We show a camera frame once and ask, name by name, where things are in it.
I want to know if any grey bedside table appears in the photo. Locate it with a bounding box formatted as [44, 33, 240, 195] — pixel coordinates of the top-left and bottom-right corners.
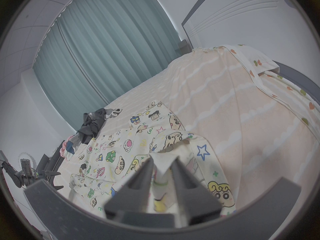
[175, 39, 192, 53]

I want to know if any black garment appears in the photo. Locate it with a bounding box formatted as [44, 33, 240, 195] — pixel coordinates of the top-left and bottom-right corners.
[76, 108, 107, 144]

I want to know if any black cabinet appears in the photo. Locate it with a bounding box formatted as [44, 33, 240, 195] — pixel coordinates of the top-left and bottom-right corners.
[50, 140, 66, 169]

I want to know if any pink garment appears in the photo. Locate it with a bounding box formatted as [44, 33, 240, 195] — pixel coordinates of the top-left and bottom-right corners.
[60, 140, 69, 159]

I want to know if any bed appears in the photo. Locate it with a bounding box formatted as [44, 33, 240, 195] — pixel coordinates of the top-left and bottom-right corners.
[54, 0, 320, 219]

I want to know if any grey garment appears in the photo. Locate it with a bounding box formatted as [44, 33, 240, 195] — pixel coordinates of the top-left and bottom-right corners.
[90, 108, 122, 121]

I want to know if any blue-green curtain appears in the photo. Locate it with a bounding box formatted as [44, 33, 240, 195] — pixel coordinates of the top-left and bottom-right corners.
[56, 0, 182, 104]
[32, 19, 110, 132]

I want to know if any white printed pyjama top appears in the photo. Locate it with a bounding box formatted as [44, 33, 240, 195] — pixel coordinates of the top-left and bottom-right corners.
[67, 100, 237, 218]

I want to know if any white printed pillow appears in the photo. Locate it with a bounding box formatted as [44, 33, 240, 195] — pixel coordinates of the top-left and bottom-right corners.
[229, 44, 318, 129]

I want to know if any white and blue sweater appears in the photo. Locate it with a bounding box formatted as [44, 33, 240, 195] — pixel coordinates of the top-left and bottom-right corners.
[64, 134, 82, 161]

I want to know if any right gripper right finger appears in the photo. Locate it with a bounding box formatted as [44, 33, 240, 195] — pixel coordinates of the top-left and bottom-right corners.
[172, 159, 222, 226]

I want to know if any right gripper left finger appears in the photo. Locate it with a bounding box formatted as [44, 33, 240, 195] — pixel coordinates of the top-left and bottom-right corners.
[104, 157, 154, 218]

